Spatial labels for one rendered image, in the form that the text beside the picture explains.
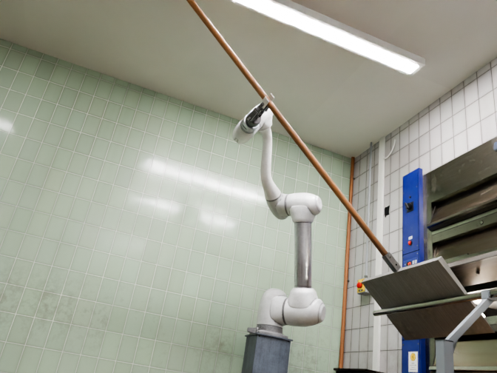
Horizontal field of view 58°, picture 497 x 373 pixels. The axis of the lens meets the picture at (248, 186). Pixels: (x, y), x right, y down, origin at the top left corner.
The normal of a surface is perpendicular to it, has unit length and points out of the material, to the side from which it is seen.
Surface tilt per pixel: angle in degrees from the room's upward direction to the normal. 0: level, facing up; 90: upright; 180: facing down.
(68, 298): 90
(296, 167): 90
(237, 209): 90
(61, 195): 90
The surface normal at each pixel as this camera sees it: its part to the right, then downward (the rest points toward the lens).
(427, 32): -0.14, 0.90
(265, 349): 0.30, -0.36
